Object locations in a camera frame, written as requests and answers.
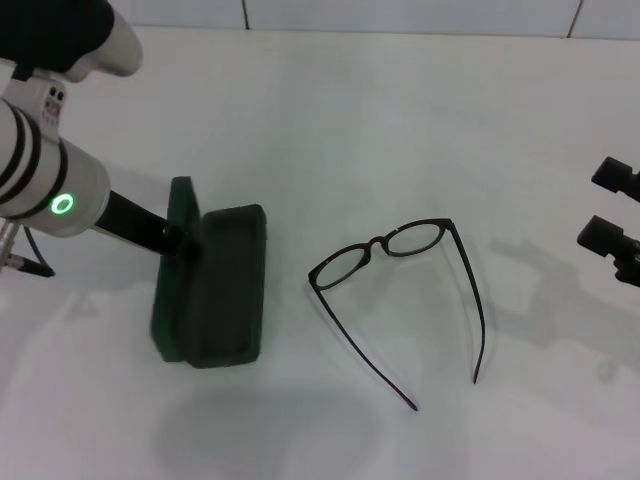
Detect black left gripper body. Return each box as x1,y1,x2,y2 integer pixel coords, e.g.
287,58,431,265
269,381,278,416
96,188,175,258

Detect green glasses case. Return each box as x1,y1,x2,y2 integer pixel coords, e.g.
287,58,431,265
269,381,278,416
150,175,268,371

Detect black glasses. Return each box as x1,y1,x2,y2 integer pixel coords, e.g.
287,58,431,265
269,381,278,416
306,217,485,413

